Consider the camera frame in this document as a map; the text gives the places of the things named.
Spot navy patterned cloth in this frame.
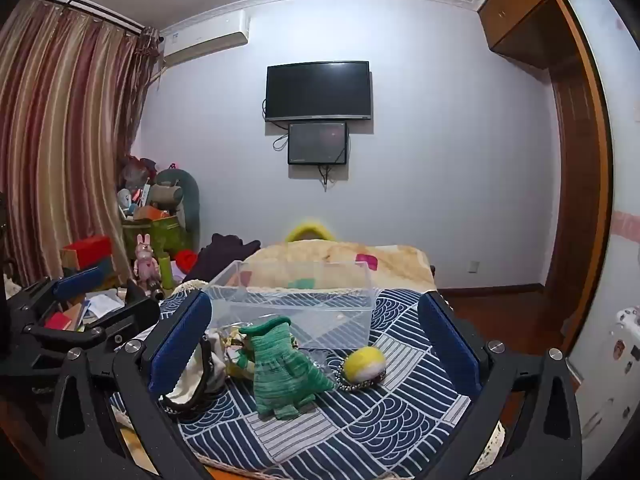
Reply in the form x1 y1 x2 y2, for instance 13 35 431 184
110 287 503 478

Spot beige fleece blanket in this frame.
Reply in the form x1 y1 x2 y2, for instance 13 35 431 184
242 240 438 295

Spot black monitor cables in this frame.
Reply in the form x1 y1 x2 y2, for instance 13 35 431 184
261 99 352 192

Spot brown wooden door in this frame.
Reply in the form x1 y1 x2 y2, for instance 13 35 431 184
542 0 615 361

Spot dark purple cloth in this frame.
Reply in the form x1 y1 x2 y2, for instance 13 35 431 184
182 233 262 283

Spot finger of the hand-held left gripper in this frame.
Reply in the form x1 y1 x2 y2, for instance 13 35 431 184
10 265 108 313
22 280 162 361

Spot clear plastic storage box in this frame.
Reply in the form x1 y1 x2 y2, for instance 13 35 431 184
202 258 378 351

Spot white wardrobe door with stickers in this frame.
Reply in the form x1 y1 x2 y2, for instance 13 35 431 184
565 0 640 461

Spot white air conditioner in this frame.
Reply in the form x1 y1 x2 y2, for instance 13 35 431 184
161 10 250 66

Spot red box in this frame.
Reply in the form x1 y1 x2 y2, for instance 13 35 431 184
61 235 113 268

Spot pile of books and papers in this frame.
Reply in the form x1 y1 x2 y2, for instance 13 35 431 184
45 284 132 332

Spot pink rabbit figure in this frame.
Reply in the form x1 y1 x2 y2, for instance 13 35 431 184
135 234 160 286

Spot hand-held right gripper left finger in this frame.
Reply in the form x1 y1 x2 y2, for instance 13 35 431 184
47 290 216 480

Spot large black wall television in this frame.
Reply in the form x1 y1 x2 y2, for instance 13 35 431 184
266 61 372 122

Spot silver bead chain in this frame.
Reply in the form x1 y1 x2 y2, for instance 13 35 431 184
336 359 387 392

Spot yellow green sponge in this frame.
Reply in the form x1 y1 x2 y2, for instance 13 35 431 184
225 342 255 380

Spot green knitted toy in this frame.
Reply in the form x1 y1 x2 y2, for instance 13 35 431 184
237 317 336 421

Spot small black wall monitor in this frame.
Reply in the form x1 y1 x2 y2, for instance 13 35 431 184
287 121 349 166

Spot wooden overhead cabinet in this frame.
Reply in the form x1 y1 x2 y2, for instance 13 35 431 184
477 0 583 68

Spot pile of assorted toys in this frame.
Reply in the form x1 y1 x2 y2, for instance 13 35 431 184
117 155 173 221

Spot curtain rail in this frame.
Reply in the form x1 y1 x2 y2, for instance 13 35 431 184
25 0 147 37

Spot white drawstring pouch black handles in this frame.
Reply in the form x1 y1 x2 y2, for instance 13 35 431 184
160 329 236 413

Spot yellow felt ball toy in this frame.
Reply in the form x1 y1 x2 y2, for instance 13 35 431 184
342 346 388 388

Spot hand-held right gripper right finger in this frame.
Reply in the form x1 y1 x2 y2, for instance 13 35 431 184
417 290 583 480

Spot green storage box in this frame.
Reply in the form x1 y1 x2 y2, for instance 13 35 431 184
122 215 193 262

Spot striped red beige curtain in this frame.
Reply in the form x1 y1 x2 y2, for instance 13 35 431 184
0 0 161 286

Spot yellow plush cushion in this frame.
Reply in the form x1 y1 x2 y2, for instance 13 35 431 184
285 218 335 243

